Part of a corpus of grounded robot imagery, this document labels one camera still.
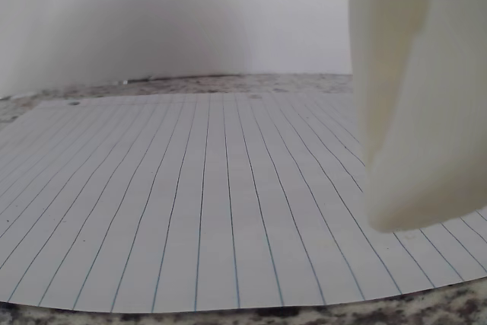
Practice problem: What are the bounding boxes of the gripper white right finger with green pad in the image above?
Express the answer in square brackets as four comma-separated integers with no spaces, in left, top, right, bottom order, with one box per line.
[365,0,487,233]

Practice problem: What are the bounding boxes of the gripper white left finger with green pad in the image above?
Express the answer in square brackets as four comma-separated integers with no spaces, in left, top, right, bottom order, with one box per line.
[348,0,434,168]

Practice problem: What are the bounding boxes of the lined paper sheet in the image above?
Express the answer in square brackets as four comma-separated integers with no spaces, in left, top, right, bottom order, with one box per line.
[0,91,487,314]

